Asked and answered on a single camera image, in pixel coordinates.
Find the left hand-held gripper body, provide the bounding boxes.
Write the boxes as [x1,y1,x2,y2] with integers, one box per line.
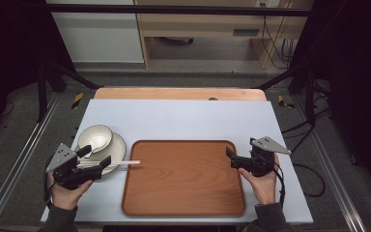
[45,143,102,190]

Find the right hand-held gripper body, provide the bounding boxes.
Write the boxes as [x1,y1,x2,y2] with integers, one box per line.
[249,136,293,178]

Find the white chopstick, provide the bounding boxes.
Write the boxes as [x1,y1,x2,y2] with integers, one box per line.
[76,162,133,169]
[76,159,141,165]

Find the brown wooden tray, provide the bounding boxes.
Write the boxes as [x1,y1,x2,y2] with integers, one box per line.
[121,138,247,218]

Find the person's right hand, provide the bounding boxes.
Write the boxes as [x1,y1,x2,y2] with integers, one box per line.
[238,154,280,207]

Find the person's left hand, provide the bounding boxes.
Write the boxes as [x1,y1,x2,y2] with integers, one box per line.
[47,172,94,212]

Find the white ceramic spoon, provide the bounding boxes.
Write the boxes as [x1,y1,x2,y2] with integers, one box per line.
[84,138,110,160]

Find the white round plate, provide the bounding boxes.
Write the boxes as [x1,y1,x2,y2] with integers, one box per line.
[74,131,128,177]

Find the white bowl with dark rim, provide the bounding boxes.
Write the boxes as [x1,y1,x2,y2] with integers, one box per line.
[76,124,114,155]

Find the yellow black tape strip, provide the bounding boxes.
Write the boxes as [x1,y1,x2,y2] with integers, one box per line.
[277,94,297,109]
[71,92,85,110]

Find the white table board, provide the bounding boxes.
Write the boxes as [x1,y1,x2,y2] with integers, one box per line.
[40,99,314,225]

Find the black metal stand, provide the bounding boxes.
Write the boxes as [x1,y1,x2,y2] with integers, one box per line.
[254,62,318,125]
[36,59,101,124]

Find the light wooden table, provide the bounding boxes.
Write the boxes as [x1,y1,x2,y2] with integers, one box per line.
[93,87,268,102]

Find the white cabinet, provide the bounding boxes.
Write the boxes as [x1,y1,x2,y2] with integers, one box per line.
[45,0,145,64]

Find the black curtain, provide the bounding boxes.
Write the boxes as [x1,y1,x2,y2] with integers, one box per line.
[291,0,371,194]
[0,0,76,143]

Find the light wooden desk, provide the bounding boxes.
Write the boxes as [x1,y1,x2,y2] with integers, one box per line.
[134,0,315,70]

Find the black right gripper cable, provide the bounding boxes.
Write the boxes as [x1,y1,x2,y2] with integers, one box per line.
[271,160,287,208]

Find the aluminium floor rail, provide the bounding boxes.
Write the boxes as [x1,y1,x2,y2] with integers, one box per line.
[0,93,62,232]
[294,96,368,232]

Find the black floor cable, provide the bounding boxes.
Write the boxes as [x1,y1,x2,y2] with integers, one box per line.
[281,107,332,198]

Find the black hanging cables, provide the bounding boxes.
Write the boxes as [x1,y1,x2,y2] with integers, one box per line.
[261,14,294,70]

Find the black metal frame bar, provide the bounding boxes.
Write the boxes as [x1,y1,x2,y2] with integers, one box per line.
[43,3,315,17]

